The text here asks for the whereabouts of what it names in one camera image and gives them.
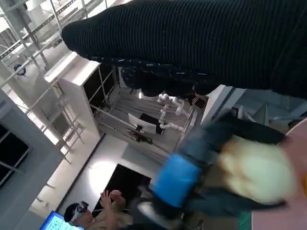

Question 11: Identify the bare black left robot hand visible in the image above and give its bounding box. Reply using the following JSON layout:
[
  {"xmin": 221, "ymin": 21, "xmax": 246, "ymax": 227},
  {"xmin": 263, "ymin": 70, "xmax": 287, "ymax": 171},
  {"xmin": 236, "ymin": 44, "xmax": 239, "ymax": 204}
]
[{"xmin": 129, "ymin": 112, "xmax": 288, "ymax": 219}]

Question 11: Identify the blue lit screen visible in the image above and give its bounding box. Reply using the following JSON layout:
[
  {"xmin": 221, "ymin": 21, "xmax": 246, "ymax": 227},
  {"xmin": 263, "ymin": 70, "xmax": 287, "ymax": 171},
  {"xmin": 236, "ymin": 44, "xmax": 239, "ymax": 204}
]
[{"xmin": 39, "ymin": 210, "xmax": 70, "ymax": 230}]

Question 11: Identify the metal rack frame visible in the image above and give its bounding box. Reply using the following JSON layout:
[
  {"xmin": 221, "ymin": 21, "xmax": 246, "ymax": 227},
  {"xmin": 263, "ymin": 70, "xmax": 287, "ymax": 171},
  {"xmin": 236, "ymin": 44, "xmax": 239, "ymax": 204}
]
[{"xmin": 0, "ymin": 0, "xmax": 113, "ymax": 80}]

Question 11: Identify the round toy bread bun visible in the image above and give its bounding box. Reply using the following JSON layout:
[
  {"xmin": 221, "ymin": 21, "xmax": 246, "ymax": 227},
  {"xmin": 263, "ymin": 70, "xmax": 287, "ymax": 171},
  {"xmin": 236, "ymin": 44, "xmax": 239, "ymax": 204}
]
[{"xmin": 218, "ymin": 138, "xmax": 297, "ymax": 205}]

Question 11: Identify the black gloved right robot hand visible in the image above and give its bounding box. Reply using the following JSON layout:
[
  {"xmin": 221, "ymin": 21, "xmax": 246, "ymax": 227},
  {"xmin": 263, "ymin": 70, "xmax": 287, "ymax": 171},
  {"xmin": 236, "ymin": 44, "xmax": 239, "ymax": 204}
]
[{"xmin": 61, "ymin": 0, "xmax": 307, "ymax": 101}]

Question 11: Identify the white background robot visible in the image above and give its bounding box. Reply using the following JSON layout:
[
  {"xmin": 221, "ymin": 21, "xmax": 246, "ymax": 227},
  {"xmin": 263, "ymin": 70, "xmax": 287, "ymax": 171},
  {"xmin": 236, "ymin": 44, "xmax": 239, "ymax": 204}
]
[{"xmin": 157, "ymin": 93, "xmax": 185, "ymax": 131}]

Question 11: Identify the black headset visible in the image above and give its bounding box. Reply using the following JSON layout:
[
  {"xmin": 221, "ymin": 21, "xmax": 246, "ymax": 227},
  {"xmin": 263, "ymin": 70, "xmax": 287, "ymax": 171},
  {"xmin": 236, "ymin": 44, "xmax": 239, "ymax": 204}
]
[{"xmin": 76, "ymin": 201, "xmax": 90, "ymax": 214}]

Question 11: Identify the person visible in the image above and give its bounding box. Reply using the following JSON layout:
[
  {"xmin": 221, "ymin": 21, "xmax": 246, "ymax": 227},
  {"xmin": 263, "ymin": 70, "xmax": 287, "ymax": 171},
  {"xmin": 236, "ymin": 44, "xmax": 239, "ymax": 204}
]
[{"xmin": 63, "ymin": 189, "xmax": 135, "ymax": 230}]

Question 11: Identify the green cutting mat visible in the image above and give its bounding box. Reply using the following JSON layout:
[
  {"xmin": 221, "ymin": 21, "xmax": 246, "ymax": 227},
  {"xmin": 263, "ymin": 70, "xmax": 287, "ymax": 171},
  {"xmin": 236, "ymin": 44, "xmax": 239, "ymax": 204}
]
[{"xmin": 238, "ymin": 209, "xmax": 252, "ymax": 230}]

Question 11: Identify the white shelf cabinet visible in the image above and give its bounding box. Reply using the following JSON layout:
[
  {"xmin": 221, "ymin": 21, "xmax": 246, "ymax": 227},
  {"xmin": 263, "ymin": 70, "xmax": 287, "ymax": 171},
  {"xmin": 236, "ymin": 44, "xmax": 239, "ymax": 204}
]
[{"xmin": 44, "ymin": 51, "xmax": 119, "ymax": 146}]

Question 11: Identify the white monitor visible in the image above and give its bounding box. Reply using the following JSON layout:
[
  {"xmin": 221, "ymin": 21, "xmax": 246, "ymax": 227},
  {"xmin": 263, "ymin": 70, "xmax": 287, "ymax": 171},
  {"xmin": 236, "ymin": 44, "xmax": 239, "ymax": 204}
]
[{"xmin": 128, "ymin": 113, "xmax": 156, "ymax": 135}]

